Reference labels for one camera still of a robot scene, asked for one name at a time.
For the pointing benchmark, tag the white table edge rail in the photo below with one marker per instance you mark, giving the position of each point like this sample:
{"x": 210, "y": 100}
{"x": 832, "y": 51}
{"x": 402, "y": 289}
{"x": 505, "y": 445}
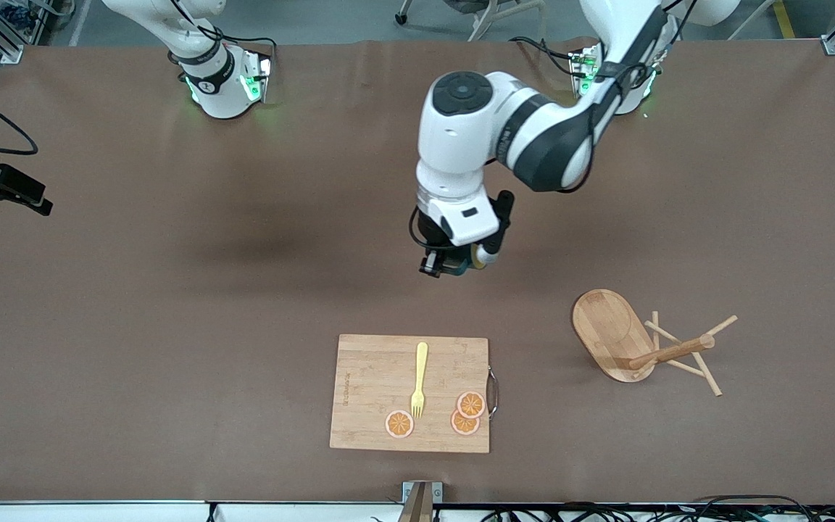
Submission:
{"x": 98, "y": 513}

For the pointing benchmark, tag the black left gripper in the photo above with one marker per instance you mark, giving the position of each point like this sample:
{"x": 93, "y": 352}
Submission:
{"x": 433, "y": 236}

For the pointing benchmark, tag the orange slice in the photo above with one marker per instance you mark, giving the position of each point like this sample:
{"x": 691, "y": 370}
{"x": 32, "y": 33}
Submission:
{"x": 471, "y": 404}
{"x": 461, "y": 426}
{"x": 399, "y": 424}

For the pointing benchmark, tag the wooden mug rack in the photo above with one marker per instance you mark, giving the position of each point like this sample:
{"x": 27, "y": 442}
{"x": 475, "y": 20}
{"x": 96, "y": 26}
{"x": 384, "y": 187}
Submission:
{"x": 609, "y": 330}

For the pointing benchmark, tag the bamboo cutting board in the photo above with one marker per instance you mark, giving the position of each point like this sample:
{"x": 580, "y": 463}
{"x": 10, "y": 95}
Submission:
{"x": 374, "y": 391}

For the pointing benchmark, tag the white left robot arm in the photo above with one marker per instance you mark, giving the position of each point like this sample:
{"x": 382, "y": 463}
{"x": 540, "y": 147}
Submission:
{"x": 461, "y": 130}

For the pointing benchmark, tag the teal mug yellow inside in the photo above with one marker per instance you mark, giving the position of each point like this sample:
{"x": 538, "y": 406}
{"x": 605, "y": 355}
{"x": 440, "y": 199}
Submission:
{"x": 477, "y": 257}

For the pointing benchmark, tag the metal table edge bracket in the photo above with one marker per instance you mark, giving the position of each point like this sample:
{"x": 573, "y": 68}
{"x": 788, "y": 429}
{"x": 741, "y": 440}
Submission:
{"x": 421, "y": 500}

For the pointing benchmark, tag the yellow plastic fork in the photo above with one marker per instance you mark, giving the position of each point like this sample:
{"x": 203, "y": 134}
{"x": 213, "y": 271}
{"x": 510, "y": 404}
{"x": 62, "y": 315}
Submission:
{"x": 421, "y": 362}

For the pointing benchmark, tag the office chair base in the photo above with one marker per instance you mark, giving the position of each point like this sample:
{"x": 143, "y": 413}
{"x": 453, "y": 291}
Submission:
{"x": 479, "y": 25}

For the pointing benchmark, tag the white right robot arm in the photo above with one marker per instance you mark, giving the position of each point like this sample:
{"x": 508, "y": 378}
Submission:
{"x": 214, "y": 87}

